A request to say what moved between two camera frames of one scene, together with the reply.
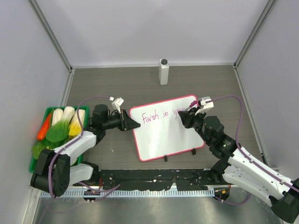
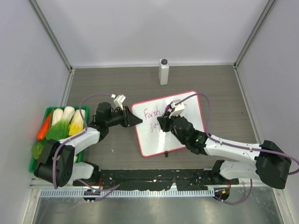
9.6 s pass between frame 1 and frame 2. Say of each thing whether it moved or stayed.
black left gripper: stayed
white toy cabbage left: stayed
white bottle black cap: stayed
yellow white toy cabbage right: stayed
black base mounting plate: stayed
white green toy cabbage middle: stayed
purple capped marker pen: moved
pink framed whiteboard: moved
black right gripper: moved
